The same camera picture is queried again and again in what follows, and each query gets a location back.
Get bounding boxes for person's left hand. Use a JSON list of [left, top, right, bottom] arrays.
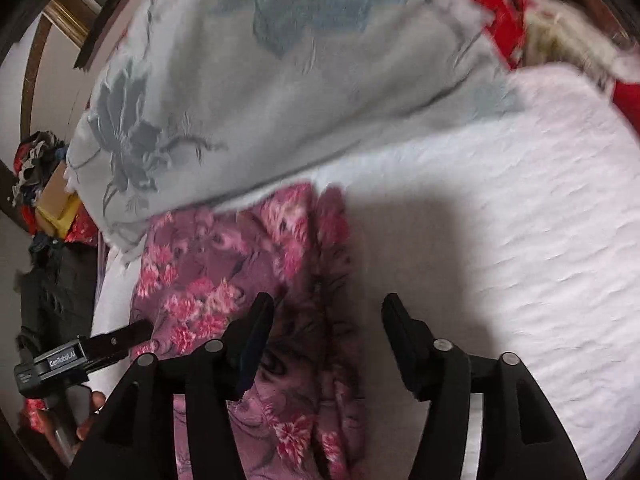
[[75, 391, 108, 443]]

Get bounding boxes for red patterned cloth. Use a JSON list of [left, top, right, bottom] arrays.
[[450, 0, 531, 71]]

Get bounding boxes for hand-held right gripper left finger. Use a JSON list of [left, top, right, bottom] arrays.
[[67, 292, 276, 480]]

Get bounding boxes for yellow cardboard box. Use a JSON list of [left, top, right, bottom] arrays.
[[34, 162, 83, 238]]

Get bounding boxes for pile of mixed clothes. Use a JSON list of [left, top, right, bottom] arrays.
[[11, 130, 71, 211]]

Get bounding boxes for grey floral blanket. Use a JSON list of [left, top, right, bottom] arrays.
[[65, 0, 521, 266]]

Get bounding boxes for cream fuzzy cloth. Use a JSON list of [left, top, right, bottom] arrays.
[[522, 0, 631, 96]]

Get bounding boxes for pink floral garment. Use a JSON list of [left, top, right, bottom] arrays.
[[129, 182, 368, 480]]

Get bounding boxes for wooden door frame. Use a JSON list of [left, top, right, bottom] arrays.
[[44, 0, 103, 46]]

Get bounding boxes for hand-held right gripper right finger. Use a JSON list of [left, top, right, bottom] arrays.
[[381, 294, 587, 480]]

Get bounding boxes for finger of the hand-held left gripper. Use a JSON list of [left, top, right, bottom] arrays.
[[82, 320, 155, 367]]

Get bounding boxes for red shiny fabric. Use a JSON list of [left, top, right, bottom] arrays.
[[67, 207, 100, 247]]

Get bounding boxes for white quilted bed cover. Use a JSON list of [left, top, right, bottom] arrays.
[[92, 67, 640, 480]]

